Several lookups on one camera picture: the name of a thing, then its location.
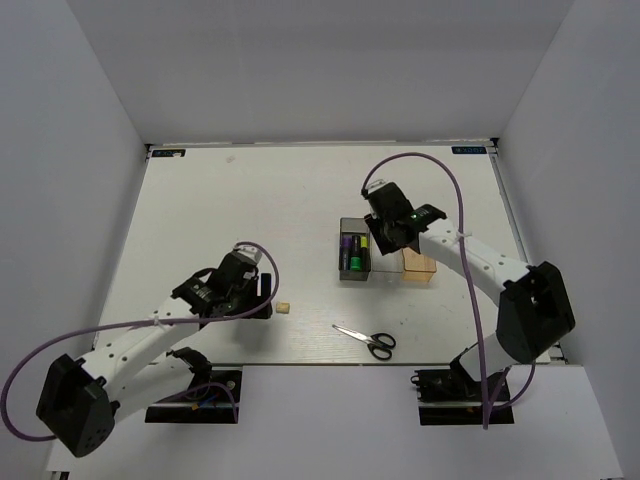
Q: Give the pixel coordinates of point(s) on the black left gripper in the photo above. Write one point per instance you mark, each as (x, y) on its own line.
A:
(256, 299)

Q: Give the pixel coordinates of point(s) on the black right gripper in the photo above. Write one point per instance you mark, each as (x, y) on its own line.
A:
(385, 246)

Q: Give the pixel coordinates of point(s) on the yellow highlighter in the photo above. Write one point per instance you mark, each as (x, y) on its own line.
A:
(364, 248)

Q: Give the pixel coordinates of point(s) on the tan eraser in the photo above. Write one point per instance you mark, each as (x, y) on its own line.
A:
(283, 307)

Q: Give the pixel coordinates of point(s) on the green highlighter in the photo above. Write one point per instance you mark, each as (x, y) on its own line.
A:
(355, 260)

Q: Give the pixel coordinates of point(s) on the purple highlighter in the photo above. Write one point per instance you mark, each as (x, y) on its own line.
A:
(344, 253)

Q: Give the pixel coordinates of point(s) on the black handled scissors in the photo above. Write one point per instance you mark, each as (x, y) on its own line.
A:
(380, 345)

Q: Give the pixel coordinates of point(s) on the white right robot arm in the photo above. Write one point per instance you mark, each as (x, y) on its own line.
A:
(534, 311)

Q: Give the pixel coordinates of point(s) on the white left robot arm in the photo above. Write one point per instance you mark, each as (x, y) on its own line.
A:
(83, 399)

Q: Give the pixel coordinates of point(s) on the clear plastic container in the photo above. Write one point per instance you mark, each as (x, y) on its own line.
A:
(386, 266)

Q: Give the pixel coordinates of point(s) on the dark grey plastic container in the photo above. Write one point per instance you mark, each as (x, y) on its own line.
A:
(349, 227)

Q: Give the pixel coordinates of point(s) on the orange plastic container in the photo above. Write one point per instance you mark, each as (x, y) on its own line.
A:
(417, 268)

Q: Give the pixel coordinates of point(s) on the right blue corner label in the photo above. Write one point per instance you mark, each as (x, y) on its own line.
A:
(468, 150)

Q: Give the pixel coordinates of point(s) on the blue corner label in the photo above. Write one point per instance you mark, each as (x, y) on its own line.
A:
(468, 150)
(168, 153)

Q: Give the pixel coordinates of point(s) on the left blue corner label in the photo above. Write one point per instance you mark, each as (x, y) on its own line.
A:
(168, 153)

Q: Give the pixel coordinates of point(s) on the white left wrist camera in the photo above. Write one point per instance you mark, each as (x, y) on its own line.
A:
(252, 253)

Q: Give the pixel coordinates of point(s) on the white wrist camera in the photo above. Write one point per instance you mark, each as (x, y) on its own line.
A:
(371, 187)
(252, 253)

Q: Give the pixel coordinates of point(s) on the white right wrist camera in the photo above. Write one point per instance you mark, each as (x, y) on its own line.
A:
(371, 187)

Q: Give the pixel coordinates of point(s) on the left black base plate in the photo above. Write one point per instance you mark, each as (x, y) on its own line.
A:
(215, 402)

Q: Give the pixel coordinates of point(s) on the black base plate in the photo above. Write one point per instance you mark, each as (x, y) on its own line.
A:
(446, 400)
(215, 402)

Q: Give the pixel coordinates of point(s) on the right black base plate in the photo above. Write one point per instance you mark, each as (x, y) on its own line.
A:
(446, 400)

